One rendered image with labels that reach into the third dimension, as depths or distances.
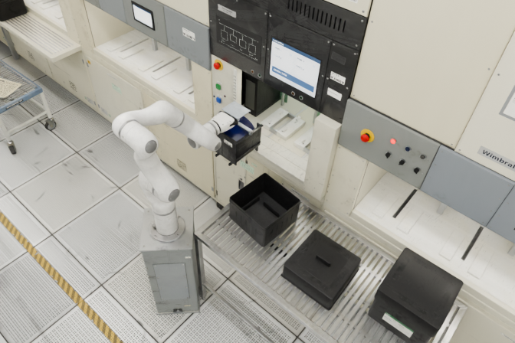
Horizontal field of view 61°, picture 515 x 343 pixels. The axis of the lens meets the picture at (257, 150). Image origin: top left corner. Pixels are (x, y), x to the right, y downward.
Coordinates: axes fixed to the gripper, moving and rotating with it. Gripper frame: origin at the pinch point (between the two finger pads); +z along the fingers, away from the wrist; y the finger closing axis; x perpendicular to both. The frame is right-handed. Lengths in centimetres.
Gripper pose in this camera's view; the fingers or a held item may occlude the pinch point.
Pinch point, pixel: (235, 112)
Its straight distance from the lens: 236.9
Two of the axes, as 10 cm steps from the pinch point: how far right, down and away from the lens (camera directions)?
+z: 6.6, -5.1, 5.6
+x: 0.5, -7.1, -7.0
